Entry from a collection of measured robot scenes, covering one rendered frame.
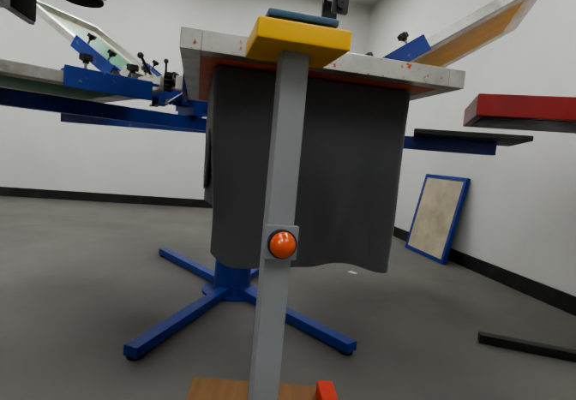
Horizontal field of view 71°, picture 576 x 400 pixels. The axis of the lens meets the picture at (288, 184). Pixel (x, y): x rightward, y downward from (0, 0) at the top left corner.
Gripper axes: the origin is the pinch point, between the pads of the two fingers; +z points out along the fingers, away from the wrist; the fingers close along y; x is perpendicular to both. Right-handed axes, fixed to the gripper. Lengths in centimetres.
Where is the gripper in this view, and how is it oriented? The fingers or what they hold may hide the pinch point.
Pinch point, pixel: (334, 10)
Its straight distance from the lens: 87.5
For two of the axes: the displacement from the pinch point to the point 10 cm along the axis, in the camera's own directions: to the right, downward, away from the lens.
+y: 2.2, 0.9, -9.7
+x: 9.7, 0.9, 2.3
